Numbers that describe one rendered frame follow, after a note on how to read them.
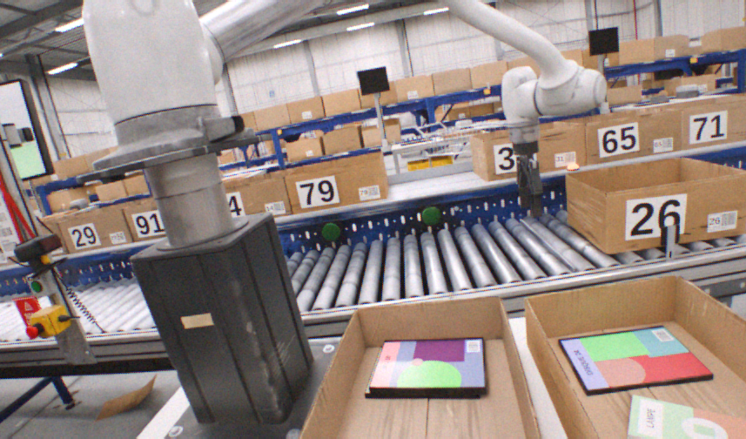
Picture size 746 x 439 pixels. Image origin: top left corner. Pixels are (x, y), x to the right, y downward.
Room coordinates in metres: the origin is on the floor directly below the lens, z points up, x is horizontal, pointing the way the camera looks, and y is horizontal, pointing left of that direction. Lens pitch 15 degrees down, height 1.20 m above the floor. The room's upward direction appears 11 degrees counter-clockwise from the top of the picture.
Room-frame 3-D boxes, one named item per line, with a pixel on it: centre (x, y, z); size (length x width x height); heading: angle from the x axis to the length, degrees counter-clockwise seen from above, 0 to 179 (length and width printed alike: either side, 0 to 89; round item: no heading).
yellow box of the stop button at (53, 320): (0.89, 0.96, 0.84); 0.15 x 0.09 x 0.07; 83
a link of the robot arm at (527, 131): (1.06, -0.49, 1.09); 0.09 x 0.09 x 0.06
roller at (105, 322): (1.22, 0.93, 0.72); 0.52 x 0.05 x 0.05; 173
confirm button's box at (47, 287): (0.92, 0.99, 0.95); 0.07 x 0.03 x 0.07; 83
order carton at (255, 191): (1.63, 0.49, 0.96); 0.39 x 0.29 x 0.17; 83
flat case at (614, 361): (0.45, -0.37, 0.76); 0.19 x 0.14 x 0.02; 79
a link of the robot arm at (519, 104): (1.05, -0.50, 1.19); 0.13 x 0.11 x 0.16; 31
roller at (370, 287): (1.11, 0.03, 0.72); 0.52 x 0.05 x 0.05; 173
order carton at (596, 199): (0.94, -0.82, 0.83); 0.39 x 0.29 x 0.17; 79
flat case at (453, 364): (0.53, -0.05, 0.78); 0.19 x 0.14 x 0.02; 73
